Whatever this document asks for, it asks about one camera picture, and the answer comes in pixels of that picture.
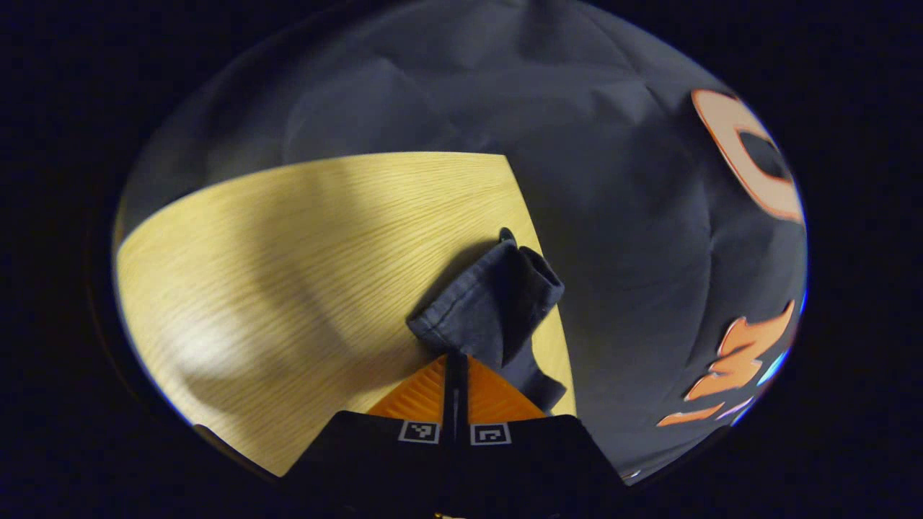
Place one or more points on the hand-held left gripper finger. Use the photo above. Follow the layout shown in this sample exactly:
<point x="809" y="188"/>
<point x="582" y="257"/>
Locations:
<point x="451" y="389"/>
<point x="461" y="389"/>

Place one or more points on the dark blue jeans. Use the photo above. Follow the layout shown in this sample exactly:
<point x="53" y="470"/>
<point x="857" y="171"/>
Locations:
<point x="490" y="303"/>

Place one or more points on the black backdrop cloth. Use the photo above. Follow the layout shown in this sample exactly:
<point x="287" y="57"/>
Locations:
<point x="613" y="216"/>

